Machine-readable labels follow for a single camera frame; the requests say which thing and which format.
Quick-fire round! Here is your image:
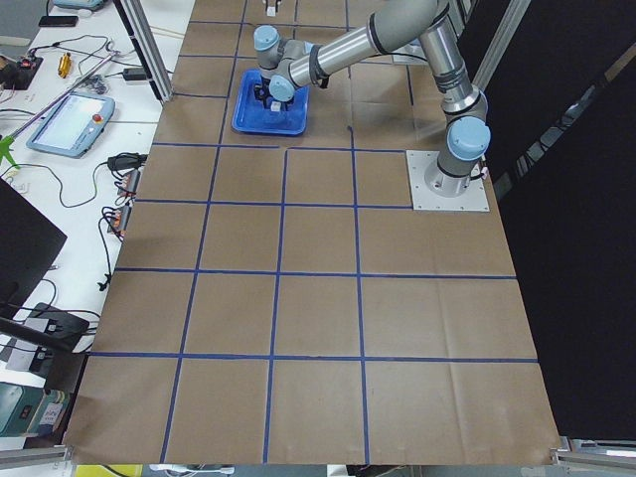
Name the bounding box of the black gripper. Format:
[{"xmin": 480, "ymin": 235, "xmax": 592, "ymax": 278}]
[{"xmin": 253, "ymin": 83, "xmax": 271, "ymax": 102}]

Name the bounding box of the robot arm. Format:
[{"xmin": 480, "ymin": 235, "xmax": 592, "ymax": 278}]
[{"xmin": 252, "ymin": 1, "xmax": 491, "ymax": 198}]

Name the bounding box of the blue plastic tray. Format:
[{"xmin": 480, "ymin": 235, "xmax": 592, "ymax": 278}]
[{"xmin": 232, "ymin": 69, "xmax": 309, "ymax": 136}]

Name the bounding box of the black power adapter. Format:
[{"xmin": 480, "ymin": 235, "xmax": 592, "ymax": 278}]
[{"xmin": 121, "ymin": 68, "xmax": 148, "ymax": 81}]

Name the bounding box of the teach pendant tablet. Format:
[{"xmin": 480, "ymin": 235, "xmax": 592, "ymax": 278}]
[{"xmin": 26, "ymin": 92, "xmax": 115, "ymax": 159}]

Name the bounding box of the yellow cylindrical tool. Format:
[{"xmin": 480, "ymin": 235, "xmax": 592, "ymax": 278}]
[{"xmin": 58, "ymin": 53, "xmax": 73, "ymax": 79}]

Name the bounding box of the black smartphone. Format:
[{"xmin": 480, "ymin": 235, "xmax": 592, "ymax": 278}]
[{"xmin": 39, "ymin": 15, "xmax": 79, "ymax": 28}]

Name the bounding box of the black monitor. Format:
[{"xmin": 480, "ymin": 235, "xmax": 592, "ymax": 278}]
[{"xmin": 0, "ymin": 181, "xmax": 67, "ymax": 319}]

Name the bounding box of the aluminium frame post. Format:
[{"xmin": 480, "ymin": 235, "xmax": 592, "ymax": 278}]
[{"xmin": 113, "ymin": 0, "xmax": 173, "ymax": 104}]

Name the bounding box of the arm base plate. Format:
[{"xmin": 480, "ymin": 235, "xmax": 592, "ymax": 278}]
[{"xmin": 405, "ymin": 150, "xmax": 490, "ymax": 213}]

